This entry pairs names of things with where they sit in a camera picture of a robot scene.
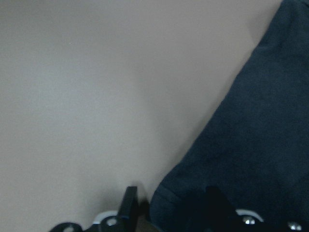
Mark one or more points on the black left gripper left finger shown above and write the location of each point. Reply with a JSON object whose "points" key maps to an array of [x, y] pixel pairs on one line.
{"points": [[128, 211]]}

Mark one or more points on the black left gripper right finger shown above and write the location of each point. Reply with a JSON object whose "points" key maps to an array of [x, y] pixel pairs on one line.
{"points": [[219, 212]]}

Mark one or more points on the black t-shirt with logo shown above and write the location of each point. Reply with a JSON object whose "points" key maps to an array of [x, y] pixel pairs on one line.
{"points": [[255, 148]]}

